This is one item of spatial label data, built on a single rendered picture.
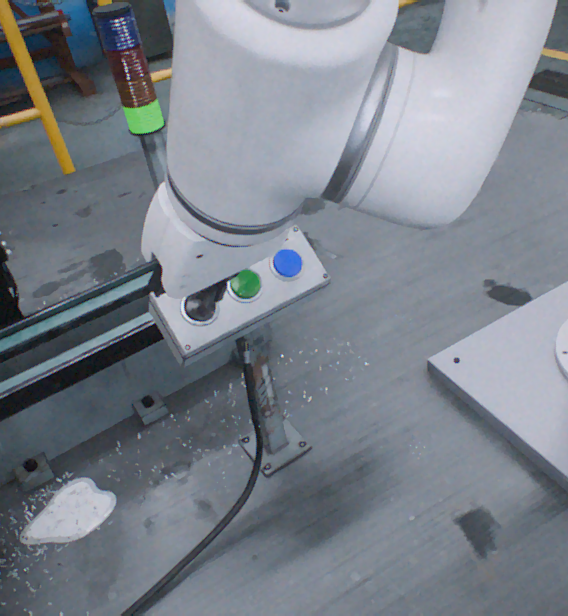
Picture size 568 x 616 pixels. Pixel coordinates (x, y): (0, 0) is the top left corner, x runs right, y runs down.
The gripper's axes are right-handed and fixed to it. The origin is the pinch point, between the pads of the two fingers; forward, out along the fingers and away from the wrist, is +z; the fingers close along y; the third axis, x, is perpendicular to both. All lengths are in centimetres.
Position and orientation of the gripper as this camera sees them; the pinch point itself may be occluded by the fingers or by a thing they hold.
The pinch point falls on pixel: (207, 281)
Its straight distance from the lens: 51.9
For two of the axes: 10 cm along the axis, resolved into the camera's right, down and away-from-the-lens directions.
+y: -8.3, 4.3, -3.6
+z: -2.2, 3.3, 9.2
